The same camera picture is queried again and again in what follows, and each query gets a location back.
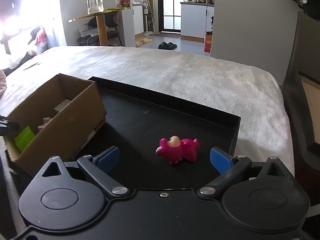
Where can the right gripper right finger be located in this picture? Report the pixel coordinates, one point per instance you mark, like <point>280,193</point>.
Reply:
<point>231,170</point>

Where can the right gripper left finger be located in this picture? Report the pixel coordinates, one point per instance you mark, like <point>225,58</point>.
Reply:
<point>97,169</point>

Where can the green plastic block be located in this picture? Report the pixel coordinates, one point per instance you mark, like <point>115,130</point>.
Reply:
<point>24,138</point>

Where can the magenta toy figure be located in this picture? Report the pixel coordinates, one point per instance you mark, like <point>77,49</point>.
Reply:
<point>176,149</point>

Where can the brown cardboard box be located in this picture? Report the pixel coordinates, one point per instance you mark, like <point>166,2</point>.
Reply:
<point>69,129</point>

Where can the white fuzzy blanket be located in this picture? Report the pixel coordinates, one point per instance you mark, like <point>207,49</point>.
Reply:
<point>61,202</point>

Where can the beige toy block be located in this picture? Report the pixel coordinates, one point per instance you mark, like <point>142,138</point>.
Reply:
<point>62,105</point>

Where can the black shallow tray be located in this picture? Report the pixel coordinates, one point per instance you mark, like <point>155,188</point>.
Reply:
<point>138,118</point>

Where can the orange cardboard box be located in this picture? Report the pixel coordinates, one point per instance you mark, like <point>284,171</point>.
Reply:
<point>208,41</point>

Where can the yellow slippers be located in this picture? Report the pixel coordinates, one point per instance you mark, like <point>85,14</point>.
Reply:
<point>143,41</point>

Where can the dark folding chair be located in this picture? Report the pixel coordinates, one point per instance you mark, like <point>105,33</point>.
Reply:
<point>301,96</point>

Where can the round gold-edged side table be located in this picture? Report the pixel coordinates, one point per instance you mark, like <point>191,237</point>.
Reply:
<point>101,23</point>

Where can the black slippers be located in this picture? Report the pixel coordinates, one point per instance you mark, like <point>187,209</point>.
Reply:
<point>167,46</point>

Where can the white kitchen cabinet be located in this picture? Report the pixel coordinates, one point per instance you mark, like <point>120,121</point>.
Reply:
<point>196,20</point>

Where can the clear glass jar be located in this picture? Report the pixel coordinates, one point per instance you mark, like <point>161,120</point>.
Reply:
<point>94,6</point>

